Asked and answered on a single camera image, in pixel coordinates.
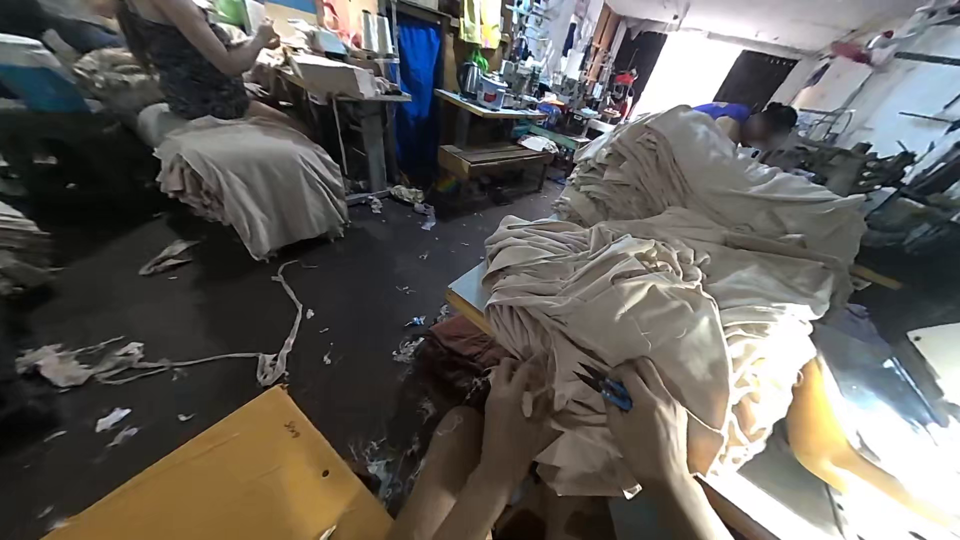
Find person's left hand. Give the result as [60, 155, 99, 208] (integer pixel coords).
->
[482, 355, 562, 477]

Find person's right hand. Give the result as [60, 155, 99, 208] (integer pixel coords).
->
[603, 357, 689, 487]

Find blue-handled thread snips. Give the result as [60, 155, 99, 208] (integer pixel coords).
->
[573, 362, 633, 412]

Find beige fabric piece being trimmed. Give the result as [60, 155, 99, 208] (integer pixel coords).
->
[525, 352, 643, 501]

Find person's right forearm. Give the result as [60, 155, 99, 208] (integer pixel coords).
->
[637, 471, 735, 540]

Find person's left forearm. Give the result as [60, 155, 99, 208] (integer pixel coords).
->
[431, 450, 535, 540]

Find dark red cloth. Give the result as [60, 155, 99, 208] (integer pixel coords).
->
[420, 314, 513, 391]

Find wooden table with pale top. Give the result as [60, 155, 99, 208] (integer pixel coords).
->
[446, 261, 811, 540]

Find person's legs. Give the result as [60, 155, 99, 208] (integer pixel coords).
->
[385, 405, 618, 540]

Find large pile of beige garments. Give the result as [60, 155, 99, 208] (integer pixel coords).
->
[482, 105, 868, 481]

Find wooden bench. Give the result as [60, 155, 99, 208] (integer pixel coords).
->
[438, 142, 558, 202]

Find long pale fabric strip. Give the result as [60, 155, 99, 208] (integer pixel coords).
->
[135, 259, 319, 387]

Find work table with kettle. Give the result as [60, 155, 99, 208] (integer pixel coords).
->
[433, 61, 549, 147]

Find white sewing machine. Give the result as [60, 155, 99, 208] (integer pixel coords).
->
[906, 322, 960, 430]

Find yellow wooden board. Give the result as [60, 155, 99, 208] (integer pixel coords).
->
[41, 384, 394, 540]

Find blue curtain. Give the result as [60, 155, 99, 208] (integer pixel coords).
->
[394, 13, 444, 177]

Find bright doorway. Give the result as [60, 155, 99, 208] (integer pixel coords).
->
[630, 30, 742, 123]

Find draped stack of beige fabric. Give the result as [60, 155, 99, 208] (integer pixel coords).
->
[153, 114, 351, 262]

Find sewing table with white box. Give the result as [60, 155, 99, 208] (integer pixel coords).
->
[251, 15, 412, 206]

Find yellow green hanging cloth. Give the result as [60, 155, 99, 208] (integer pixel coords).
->
[459, 0, 504, 50]

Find beige fabric scrap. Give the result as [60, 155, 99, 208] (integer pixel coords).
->
[138, 239, 201, 277]

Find tangled pale fabric scraps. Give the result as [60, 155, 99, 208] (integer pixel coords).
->
[15, 336, 147, 390]

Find stack of beige cloth pieces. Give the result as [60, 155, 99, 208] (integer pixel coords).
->
[0, 201, 57, 297]

